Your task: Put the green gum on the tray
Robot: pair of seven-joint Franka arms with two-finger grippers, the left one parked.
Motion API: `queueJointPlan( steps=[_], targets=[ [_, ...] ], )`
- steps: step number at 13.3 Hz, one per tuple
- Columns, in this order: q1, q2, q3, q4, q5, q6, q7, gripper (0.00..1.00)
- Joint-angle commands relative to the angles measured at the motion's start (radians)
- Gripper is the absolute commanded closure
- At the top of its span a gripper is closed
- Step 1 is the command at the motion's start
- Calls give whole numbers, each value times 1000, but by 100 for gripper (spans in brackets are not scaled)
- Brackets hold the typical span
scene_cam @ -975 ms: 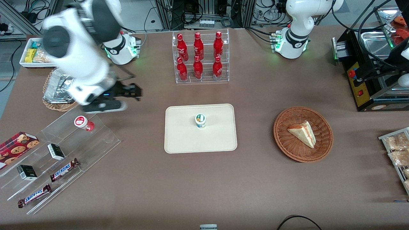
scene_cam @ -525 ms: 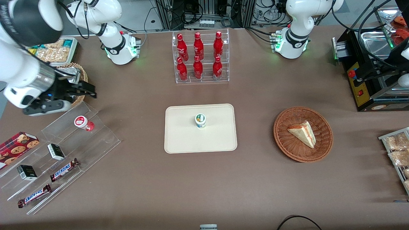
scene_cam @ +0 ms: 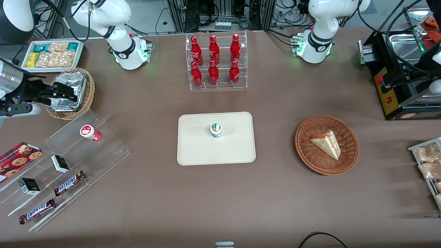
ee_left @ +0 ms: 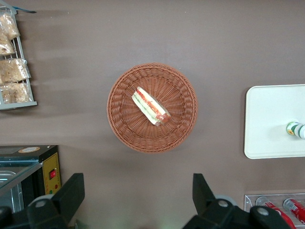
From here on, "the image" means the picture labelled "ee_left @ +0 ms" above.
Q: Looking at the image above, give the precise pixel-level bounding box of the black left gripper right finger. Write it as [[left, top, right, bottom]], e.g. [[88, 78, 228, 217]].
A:
[[182, 173, 296, 229]]

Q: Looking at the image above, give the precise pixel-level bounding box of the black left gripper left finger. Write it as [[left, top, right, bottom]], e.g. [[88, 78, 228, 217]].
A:
[[0, 173, 85, 229]]

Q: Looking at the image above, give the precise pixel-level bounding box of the green white gum bottle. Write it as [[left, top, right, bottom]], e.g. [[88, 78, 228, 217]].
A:
[[285, 121, 305, 139]]

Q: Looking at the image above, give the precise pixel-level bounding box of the cream plastic tray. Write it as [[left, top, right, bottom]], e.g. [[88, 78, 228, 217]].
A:
[[244, 84, 305, 160]]

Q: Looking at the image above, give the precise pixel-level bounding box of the clear acrylic bottle rack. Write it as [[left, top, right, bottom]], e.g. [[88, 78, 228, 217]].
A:
[[244, 193, 305, 229]]

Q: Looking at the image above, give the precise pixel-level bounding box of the red cola bottle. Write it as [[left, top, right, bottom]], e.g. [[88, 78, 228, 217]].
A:
[[283, 198, 305, 219], [256, 197, 297, 229]]

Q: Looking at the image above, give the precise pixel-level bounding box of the clear bag of bread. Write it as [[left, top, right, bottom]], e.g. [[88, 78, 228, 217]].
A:
[[0, 33, 17, 56], [0, 58, 31, 84], [0, 13, 20, 40], [0, 82, 31, 104]]

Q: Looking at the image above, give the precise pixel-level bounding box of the round brown wicker basket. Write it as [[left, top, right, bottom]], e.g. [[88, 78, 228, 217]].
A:
[[106, 62, 199, 154]]

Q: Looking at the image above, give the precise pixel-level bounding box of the wrapped triangle sandwich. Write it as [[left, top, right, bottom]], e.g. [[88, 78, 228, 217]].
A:
[[132, 87, 172, 127]]

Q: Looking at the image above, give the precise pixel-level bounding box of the blue tape strip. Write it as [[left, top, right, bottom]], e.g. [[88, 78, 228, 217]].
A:
[[14, 6, 37, 14]]

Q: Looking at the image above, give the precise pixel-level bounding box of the grey wire rack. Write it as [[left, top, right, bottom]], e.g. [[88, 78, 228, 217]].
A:
[[0, 6, 38, 110]]

